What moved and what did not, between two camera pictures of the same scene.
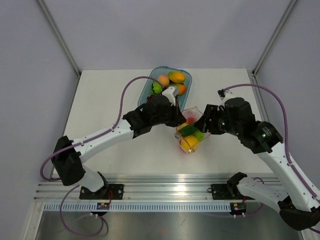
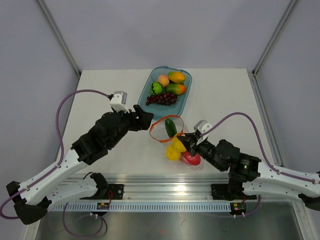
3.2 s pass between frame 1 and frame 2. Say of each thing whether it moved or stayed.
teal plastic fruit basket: stayed
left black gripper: moved
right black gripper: moved
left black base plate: stayed
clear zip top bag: moved
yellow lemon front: moved
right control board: stayed
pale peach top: stayed
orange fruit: stayed
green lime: stayed
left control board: stayed
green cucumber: moved
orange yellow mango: stayed
